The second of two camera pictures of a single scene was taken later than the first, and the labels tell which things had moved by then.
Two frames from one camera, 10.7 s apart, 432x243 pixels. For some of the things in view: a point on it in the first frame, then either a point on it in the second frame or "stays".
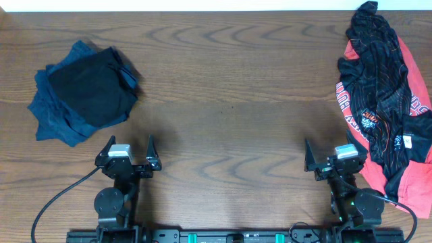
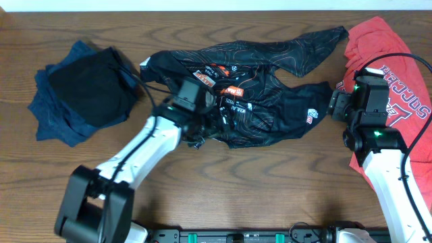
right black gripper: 324,171 -> 339,101
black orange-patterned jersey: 379,86 -> 255,103
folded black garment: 97,88 stays
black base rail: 235,236 stays
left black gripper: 154,165 -> 217,123
